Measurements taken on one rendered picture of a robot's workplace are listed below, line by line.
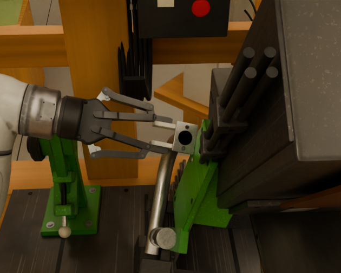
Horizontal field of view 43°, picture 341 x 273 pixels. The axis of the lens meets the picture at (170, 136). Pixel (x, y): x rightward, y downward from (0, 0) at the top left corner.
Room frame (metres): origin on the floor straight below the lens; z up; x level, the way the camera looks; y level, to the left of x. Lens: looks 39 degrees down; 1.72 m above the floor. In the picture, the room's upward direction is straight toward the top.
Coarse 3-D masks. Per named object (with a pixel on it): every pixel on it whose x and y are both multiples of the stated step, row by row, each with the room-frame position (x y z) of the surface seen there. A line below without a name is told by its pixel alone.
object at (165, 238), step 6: (156, 228) 0.55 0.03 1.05; (162, 228) 0.52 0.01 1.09; (168, 228) 0.51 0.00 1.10; (150, 234) 0.54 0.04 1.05; (156, 234) 0.51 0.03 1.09; (162, 234) 0.50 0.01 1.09; (168, 234) 0.50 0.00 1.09; (174, 234) 0.51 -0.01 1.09; (150, 240) 0.53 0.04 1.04; (156, 240) 0.49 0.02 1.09; (162, 240) 0.49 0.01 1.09; (168, 240) 0.50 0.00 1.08; (174, 240) 0.50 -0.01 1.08; (162, 246) 0.49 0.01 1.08; (168, 246) 0.49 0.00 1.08
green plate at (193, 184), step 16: (192, 160) 0.59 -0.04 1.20; (208, 160) 0.51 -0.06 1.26; (192, 176) 0.55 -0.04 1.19; (208, 176) 0.50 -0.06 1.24; (176, 192) 0.60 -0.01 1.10; (192, 192) 0.52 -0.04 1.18; (208, 192) 0.51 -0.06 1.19; (176, 208) 0.57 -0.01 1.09; (192, 208) 0.50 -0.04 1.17; (208, 208) 0.51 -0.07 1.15; (176, 224) 0.53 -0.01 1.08; (208, 224) 0.51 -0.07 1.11; (224, 224) 0.51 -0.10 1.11
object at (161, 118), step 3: (147, 111) 0.65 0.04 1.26; (150, 111) 0.64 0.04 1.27; (153, 111) 0.65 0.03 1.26; (159, 117) 0.64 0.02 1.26; (162, 117) 0.64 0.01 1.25; (165, 117) 0.64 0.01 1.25; (156, 120) 0.63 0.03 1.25; (159, 120) 0.64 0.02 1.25; (162, 120) 0.64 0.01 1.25; (165, 120) 0.64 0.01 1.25; (168, 120) 0.64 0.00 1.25; (171, 120) 0.64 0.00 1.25
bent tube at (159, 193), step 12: (180, 132) 0.65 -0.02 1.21; (192, 132) 0.62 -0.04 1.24; (180, 144) 0.60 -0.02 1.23; (192, 144) 0.60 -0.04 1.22; (168, 156) 0.67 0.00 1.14; (168, 168) 0.66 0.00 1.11; (156, 180) 0.65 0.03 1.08; (168, 180) 0.65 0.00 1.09; (156, 192) 0.63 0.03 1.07; (168, 192) 0.64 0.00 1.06; (156, 204) 0.61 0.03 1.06; (156, 216) 0.59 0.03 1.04; (156, 252) 0.54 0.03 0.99
